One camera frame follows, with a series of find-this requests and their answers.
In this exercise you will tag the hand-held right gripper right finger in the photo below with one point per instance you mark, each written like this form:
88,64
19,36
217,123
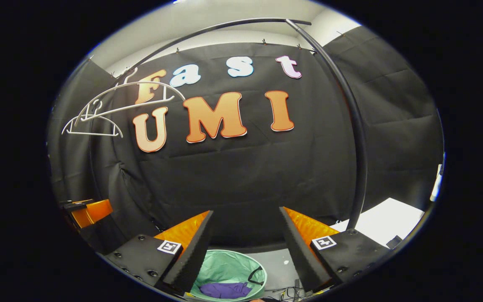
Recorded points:
304,256

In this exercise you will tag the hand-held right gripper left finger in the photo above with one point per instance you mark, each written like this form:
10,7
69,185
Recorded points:
191,256

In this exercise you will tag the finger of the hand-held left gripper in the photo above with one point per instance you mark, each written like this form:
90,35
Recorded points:
94,212

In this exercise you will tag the green laundry hamper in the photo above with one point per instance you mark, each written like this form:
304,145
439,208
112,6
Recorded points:
224,268

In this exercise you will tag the white plastic clothes hanger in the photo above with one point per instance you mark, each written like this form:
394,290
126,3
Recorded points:
94,134
149,83

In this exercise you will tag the black metal clothes rack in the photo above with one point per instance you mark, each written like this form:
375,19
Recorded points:
357,126

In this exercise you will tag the black backdrop cloth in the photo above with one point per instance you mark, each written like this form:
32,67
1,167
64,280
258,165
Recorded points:
266,176

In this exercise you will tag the small black box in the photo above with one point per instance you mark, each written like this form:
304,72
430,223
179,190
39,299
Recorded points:
394,242

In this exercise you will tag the white flat board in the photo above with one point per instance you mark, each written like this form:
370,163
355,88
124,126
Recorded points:
388,218

